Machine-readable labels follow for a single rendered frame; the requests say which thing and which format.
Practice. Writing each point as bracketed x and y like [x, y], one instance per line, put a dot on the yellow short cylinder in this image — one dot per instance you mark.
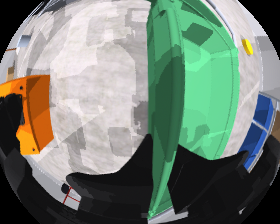
[247, 46]

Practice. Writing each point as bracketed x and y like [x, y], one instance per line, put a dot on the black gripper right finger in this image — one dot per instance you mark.
[192, 175]

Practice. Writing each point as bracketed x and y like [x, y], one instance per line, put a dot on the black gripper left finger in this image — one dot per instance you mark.
[132, 184]

